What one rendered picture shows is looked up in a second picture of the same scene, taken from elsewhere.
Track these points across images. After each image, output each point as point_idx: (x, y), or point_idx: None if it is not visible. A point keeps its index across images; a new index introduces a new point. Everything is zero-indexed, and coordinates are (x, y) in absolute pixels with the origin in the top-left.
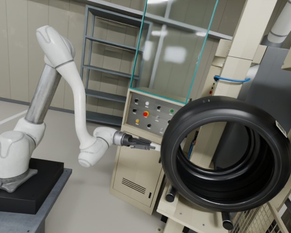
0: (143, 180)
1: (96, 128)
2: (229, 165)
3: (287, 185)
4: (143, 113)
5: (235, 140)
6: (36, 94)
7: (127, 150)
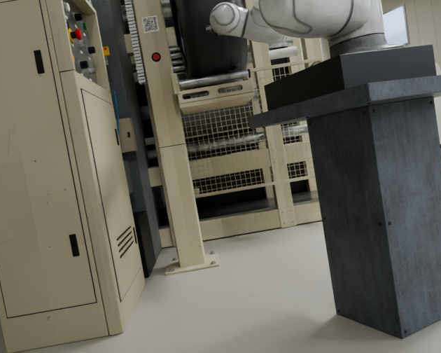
0: (124, 208)
1: (229, 3)
2: (130, 106)
3: None
4: (77, 31)
5: (122, 65)
6: None
7: (99, 146)
